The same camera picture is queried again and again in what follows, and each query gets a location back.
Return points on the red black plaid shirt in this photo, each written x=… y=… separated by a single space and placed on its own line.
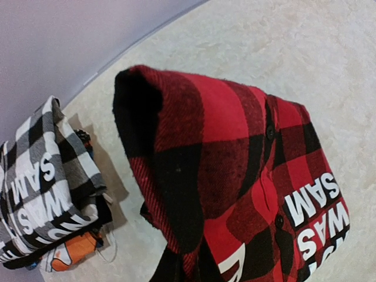
x=234 y=178

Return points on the black white checkered folded shirt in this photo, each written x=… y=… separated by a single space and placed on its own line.
x=51 y=188

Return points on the orange white folded garment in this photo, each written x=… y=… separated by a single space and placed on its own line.
x=75 y=250

